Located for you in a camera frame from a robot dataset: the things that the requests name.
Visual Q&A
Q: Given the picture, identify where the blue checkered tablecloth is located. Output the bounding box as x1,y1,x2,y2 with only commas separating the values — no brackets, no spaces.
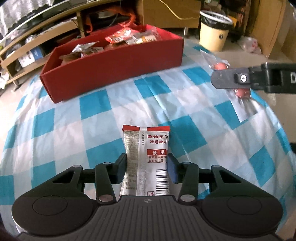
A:
0,38,296,223

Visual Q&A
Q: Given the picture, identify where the clear waffle packet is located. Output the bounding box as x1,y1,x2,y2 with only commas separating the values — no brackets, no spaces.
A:
129,30,161,45

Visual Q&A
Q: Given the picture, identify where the wooden cabinet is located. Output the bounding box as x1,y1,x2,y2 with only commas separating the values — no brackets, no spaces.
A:
245,0,296,63

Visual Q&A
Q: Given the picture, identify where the white lace cloth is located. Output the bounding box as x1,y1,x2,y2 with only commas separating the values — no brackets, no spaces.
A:
0,0,53,37

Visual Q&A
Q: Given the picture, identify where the vacuum-packed pink sausage packet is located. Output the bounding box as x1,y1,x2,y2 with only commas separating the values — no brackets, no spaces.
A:
199,50,258,123

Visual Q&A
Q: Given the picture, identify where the cream trash bin black liner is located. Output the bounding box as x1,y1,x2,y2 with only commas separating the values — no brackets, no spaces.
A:
199,10,233,52

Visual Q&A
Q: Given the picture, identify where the white red-edged snack packet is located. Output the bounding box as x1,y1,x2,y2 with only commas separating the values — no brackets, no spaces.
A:
119,124,171,197

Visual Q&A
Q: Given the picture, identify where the wooden television stand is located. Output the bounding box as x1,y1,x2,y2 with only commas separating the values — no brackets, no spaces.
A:
0,0,200,86

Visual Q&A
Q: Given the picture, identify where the red snack packet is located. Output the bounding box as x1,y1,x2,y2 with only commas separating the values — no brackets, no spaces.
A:
105,27,134,44

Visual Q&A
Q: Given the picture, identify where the yellow cable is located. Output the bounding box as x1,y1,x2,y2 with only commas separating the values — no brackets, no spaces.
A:
159,0,200,20

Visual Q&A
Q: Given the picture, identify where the blue white box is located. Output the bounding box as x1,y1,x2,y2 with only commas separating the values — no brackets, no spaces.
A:
18,47,44,67

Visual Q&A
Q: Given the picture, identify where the white plastic bag red print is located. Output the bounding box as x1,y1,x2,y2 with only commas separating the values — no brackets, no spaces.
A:
238,37,262,54

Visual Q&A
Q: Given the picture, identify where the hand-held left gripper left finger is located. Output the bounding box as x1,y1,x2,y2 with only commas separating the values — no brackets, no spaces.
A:
52,153,127,205

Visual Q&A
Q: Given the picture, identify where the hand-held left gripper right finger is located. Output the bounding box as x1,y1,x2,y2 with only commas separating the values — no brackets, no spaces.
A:
167,153,243,205

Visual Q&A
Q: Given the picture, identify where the clear packet with black print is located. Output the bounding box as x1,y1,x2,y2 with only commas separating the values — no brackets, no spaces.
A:
72,42,100,55

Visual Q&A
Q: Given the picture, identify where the orange plastic bag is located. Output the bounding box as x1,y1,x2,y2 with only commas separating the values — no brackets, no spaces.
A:
84,6,148,33

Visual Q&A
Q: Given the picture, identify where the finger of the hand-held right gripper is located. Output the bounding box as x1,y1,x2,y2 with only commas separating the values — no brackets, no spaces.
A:
211,65,255,90

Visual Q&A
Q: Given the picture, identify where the black shelf rack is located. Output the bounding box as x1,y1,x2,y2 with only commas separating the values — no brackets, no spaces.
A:
220,0,255,42

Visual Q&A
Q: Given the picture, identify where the red cardboard box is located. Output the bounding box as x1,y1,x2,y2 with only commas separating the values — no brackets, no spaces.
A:
39,24,185,104

